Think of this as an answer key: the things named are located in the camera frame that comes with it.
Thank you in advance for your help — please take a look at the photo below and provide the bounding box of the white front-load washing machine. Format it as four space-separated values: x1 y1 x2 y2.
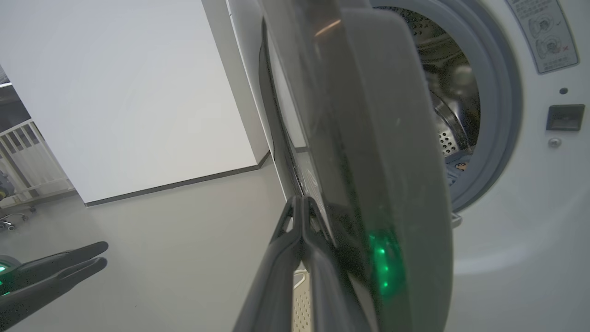
226 0 590 332

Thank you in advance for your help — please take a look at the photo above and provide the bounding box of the white railing fence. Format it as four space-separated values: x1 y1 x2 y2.
0 119 74 203

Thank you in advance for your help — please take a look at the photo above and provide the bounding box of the grey rubber door seal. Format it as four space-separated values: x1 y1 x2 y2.
369 0 524 213

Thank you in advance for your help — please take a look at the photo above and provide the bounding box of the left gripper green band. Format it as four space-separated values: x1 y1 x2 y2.
0 241 109 330

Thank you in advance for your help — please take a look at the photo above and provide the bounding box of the grey instruction sticker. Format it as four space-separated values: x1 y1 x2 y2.
506 0 579 74

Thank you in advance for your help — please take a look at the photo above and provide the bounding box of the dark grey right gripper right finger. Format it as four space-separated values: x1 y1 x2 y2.
302 196 374 332

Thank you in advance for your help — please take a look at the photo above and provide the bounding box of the dark round washing machine door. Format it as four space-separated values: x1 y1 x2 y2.
258 0 454 332

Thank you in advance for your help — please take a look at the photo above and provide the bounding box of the blue cartoon print garment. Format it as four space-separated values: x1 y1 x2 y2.
445 154 473 185

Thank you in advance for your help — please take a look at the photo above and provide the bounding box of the cream perforated laundry basket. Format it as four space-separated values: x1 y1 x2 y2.
293 270 314 332

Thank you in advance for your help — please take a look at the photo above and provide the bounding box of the office chair wheel base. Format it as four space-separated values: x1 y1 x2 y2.
0 207 37 231

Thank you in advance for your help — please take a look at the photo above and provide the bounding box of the perforated steel drum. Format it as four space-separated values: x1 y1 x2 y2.
374 6 481 160

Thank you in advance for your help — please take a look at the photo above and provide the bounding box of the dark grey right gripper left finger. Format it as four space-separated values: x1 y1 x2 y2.
233 196 305 332

